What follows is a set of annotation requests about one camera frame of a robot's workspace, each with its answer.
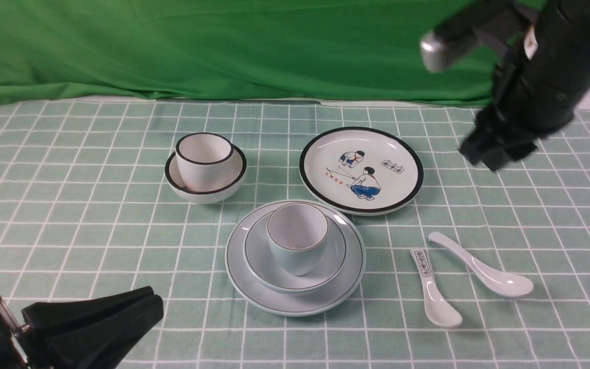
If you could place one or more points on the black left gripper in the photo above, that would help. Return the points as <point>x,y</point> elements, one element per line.
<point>96,333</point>

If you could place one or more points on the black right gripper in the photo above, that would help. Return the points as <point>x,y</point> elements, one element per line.
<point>523,109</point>

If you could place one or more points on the plain white ceramic spoon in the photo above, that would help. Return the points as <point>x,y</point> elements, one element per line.
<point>504,284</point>

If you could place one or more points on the pale blue cup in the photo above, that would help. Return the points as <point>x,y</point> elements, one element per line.
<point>298,234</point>

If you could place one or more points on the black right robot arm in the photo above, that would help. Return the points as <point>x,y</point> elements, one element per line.
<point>542,74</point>

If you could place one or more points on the illustrated plate black rim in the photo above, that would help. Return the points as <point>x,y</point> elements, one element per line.
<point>361,171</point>

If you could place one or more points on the white spoon with characters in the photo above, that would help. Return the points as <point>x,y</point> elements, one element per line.
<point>437,309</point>

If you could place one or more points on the green backdrop cloth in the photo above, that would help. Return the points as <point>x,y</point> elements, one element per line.
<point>232,50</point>

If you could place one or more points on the pale blue plate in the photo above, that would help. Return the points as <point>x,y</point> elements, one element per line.
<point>295,304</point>

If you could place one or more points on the white cup black rim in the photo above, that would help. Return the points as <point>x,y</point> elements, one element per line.
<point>205,161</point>

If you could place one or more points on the white bowl black rim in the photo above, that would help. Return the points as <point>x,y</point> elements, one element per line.
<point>175,182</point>

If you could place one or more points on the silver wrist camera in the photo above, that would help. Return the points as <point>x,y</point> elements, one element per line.
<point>489,23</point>

